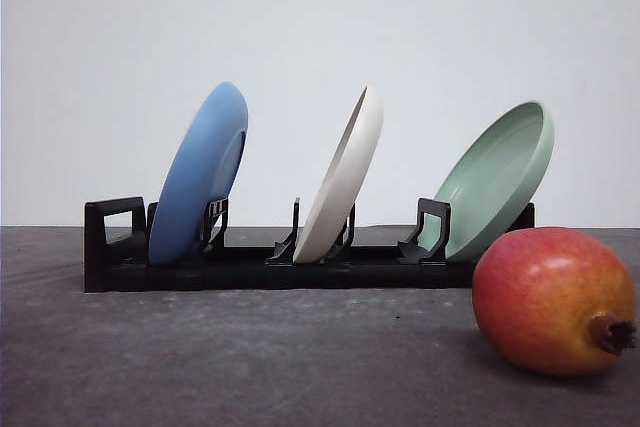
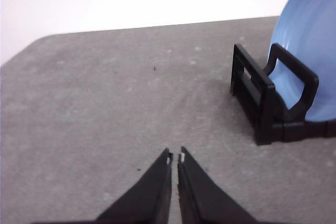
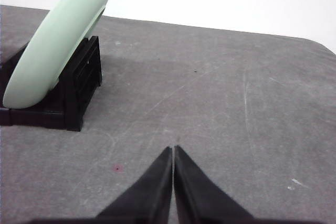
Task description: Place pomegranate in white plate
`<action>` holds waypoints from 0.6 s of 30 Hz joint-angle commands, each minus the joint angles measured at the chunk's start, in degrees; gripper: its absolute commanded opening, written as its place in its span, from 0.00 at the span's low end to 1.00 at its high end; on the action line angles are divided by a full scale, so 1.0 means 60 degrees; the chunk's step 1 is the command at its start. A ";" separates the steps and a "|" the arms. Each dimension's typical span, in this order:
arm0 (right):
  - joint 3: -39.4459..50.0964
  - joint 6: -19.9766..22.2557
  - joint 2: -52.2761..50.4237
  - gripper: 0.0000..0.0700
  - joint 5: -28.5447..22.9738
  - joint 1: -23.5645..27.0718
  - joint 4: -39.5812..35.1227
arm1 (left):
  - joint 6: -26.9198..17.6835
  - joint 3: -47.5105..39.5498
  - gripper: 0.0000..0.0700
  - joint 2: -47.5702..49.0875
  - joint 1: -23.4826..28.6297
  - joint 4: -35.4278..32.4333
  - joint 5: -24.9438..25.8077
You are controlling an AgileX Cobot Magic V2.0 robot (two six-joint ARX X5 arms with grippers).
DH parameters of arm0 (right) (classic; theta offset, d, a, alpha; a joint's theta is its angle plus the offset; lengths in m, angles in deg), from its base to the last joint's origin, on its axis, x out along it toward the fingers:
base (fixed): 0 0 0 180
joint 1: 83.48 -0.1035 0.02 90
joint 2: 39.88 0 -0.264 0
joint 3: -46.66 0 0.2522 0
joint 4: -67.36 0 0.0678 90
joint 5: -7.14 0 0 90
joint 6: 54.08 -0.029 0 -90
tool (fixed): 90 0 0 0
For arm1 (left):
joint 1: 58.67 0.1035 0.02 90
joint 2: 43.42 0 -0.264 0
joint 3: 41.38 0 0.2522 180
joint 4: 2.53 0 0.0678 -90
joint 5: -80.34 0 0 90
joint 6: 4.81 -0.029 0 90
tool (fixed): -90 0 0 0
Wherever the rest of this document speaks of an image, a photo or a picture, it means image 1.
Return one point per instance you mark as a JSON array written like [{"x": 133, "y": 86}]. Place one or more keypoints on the white plate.
[{"x": 329, "y": 215}]

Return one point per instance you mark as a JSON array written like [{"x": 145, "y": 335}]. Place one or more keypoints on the red yellow pomegranate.
[{"x": 555, "y": 301}]

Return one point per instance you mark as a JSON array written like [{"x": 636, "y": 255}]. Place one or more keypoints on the blue plate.
[{"x": 199, "y": 171}]

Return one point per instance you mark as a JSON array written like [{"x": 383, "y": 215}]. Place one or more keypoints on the green plate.
[{"x": 492, "y": 179}]

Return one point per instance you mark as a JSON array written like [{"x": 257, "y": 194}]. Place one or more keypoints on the black dish rack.
[{"x": 117, "y": 256}]

